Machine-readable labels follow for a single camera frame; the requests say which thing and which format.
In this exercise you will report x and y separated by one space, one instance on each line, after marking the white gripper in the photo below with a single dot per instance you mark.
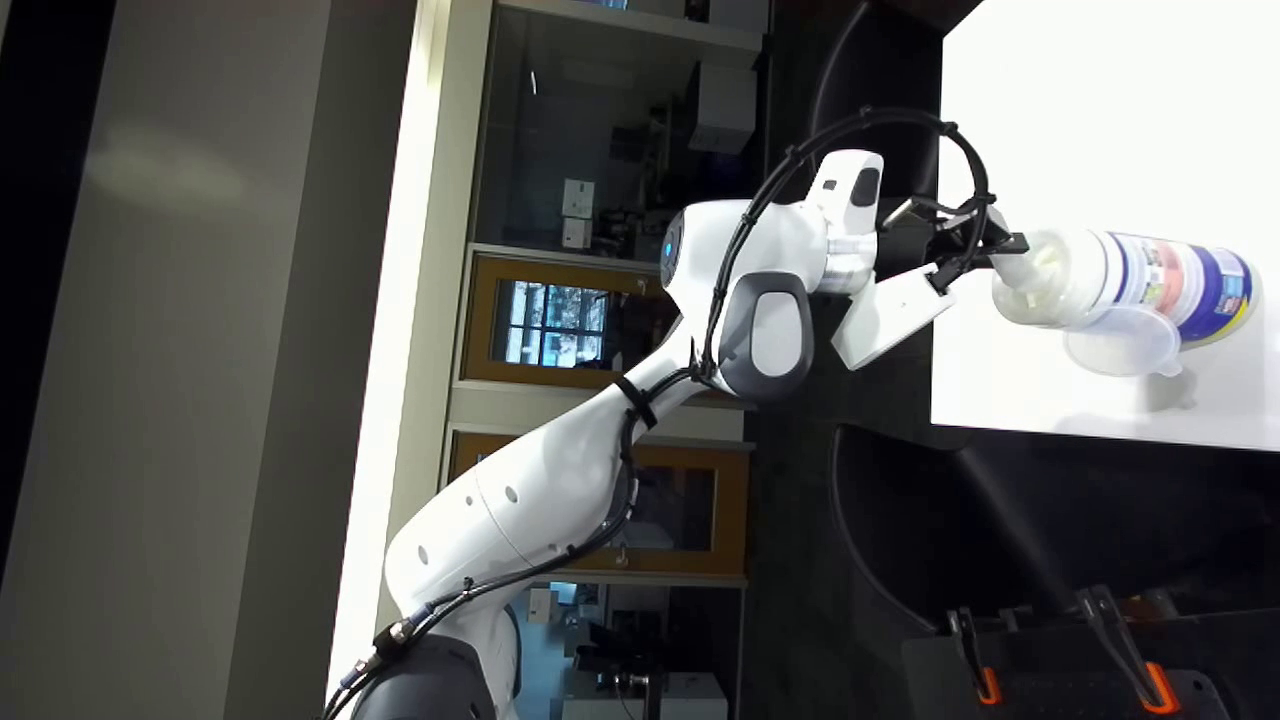
884 318

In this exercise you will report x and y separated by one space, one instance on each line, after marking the plastic bottle with blue label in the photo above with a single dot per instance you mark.
1186 289

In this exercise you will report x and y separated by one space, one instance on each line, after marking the black chair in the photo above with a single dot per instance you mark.
873 82
934 532

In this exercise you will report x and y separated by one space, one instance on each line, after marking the black clamp with orange tip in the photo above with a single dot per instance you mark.
980 660
1134 653

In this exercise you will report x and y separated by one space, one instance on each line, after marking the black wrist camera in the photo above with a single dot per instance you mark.
918 229

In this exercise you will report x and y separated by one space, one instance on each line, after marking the white wall socket plate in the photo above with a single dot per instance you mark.
577 212

